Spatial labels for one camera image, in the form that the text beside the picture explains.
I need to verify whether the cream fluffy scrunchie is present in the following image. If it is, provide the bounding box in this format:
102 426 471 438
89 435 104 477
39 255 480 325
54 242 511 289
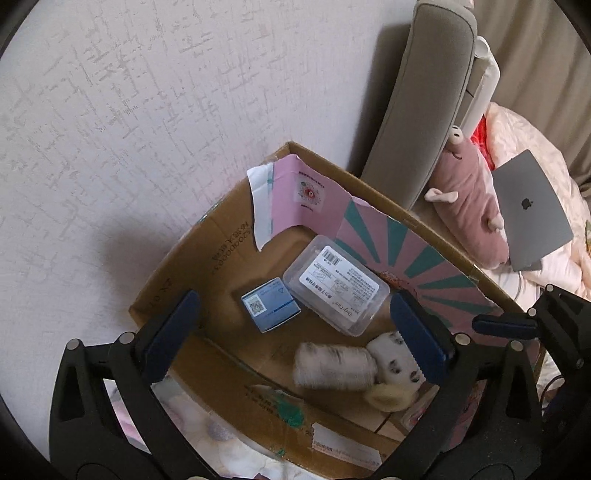
363 382 422 413

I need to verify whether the pink fluffy scrunchie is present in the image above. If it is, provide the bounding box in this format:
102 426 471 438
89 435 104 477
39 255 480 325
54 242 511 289
293 342 378 391

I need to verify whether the clear cotton swab box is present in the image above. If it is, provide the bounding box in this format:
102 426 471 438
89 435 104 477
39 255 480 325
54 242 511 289
283 235 391 337

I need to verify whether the small blue box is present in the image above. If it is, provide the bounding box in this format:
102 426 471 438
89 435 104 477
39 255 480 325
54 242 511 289
240 277 301 333

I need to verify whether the red blue dental floss box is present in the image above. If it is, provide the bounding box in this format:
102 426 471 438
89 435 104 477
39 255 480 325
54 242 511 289
400 385 439 431

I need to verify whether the grey laptop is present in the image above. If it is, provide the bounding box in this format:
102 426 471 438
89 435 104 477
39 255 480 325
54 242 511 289
492 150 573 271

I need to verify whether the blue floral bed sheet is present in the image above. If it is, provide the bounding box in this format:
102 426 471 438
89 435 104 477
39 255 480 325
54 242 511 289
151 376 318 479

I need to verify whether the pink plush toy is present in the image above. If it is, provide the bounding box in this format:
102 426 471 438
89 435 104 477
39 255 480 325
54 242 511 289
425 125 509 270

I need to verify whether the red cloth item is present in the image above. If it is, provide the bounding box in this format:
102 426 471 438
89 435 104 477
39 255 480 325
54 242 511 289
471 116 496 171

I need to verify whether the pink quilt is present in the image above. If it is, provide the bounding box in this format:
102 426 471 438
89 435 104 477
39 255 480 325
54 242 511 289
484 102 591 398

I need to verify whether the pink cardboard box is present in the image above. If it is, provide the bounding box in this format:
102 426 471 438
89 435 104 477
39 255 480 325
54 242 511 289
129 143 541 479

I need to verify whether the beige curtain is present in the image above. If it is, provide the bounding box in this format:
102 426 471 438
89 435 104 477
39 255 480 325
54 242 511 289
473 0 590 199

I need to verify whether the white bed frame post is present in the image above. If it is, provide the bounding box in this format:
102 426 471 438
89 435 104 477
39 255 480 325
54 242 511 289
456 36 501 137

